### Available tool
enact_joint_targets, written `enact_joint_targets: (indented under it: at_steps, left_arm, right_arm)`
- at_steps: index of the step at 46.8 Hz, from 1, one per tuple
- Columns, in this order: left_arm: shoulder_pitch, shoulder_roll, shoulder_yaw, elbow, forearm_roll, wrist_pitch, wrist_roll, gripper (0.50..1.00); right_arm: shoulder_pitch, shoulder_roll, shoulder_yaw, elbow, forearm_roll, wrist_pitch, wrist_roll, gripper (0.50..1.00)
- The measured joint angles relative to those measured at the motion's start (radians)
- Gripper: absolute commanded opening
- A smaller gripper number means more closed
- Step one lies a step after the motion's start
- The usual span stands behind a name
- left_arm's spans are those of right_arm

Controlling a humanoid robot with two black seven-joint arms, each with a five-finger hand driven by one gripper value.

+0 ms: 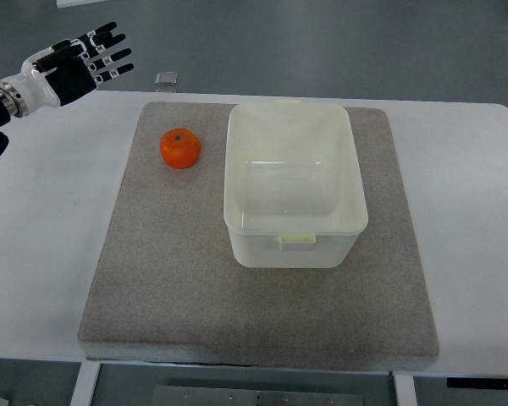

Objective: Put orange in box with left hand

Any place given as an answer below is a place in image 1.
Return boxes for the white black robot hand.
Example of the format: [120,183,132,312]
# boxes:
[6,21,134,117]

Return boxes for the orange fruit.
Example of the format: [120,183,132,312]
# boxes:
[159,128,202,169]

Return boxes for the white plastic box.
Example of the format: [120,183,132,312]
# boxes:
[224,101,368,268]

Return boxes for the white object top edge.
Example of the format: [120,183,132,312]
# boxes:
[56,0,105,8]

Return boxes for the small clear floor plate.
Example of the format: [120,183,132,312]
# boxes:
[155,71,178,87]

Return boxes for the grey felt mat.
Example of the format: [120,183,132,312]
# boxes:
[78,101,439,370]

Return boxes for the white table leg left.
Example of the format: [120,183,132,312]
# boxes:
[70,360,101,406]

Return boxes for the white table leg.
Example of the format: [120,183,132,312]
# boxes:
[394,375,417,406]
[70,360,101,406]

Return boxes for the white table leg right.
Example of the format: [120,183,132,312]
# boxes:
[394,375,417,406]

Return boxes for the black control panel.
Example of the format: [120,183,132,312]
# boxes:
[446,377,508,390]

